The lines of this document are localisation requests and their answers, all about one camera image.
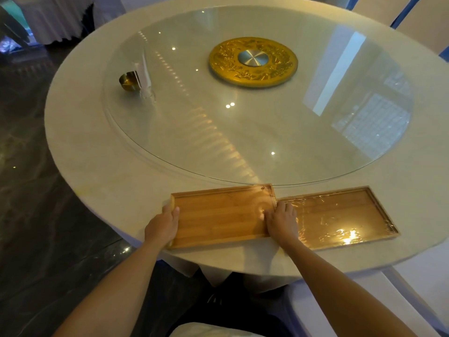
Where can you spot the person's left hand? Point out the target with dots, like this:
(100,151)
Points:
(159,228)

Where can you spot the person's right hand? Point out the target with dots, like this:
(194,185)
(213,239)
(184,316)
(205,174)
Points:
(284,226)

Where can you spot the person's right thumb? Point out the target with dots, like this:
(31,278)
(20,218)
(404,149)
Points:
(269,217)

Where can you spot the person's left thumb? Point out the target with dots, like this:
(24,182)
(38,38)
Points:
(175,214)

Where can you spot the bare wooden tray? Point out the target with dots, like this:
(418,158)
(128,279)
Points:
(221,215)

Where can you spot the person's right forearm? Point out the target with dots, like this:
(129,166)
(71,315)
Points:
(336,291)

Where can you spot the person's left forearm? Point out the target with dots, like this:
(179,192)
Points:
(115,291)

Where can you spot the plastic-wrapped wooden tray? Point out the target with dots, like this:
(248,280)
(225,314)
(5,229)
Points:
(336,214)

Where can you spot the round glass turntable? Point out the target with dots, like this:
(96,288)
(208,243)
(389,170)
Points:
(259,129)

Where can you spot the person's black trousers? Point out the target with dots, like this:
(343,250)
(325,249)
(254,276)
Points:
(238,305)

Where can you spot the white tablecloth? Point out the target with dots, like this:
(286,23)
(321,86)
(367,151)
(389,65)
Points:
(87,143)

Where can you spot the person's white shirt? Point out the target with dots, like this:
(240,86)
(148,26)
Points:
(210,330)

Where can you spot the clear acrylic sign holder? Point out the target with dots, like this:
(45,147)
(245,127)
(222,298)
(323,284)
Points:
(144,78)

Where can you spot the small gold bowl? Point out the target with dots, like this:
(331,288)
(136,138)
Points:
(128,82)

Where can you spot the gold ornate turntable base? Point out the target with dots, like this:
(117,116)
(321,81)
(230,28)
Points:
(224,63)

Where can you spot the silver round centre cap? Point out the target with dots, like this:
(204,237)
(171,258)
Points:
(253,58)

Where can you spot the white draped table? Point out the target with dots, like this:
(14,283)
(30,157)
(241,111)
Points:
(59,17)

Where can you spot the white covered chair blue sash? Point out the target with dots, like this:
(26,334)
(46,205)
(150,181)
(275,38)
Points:
(417,20)

